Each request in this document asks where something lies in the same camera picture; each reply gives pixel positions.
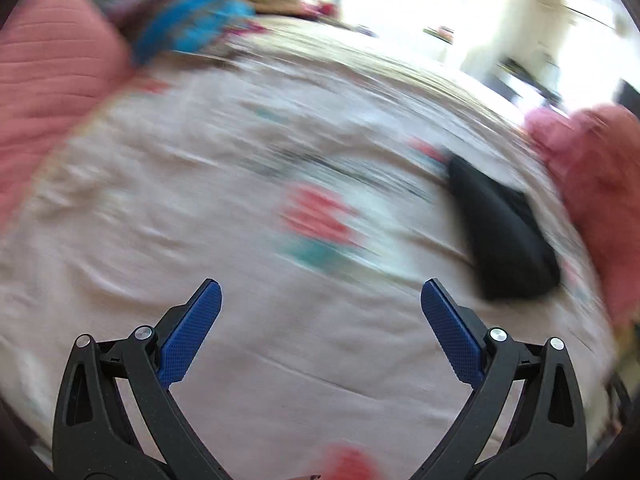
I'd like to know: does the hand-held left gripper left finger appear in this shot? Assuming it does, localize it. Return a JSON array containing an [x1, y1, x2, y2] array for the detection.
[[52, 279, 223, 480]]

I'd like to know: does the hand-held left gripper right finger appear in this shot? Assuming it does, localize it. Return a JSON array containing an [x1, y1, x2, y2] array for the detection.
[[421, 278, 587, 480]]

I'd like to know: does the black sweater with orange cuffs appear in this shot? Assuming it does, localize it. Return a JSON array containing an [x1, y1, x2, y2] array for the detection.
[[447, 154, 562, 302]]

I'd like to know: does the pink strawberry print bedsheet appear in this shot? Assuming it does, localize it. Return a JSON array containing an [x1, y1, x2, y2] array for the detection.
[[0, 15, 621, 480]]

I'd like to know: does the salmon pink duvet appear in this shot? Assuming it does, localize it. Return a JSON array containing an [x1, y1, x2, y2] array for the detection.
[[522, 102, 640, 328]]

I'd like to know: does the pink quilted pillow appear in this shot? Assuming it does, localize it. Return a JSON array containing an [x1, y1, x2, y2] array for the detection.
[[0, 0, 136, 221]]

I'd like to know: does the purple and blue striped pillow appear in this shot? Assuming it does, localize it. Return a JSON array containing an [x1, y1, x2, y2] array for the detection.
[[102, 0, 256, 68]]

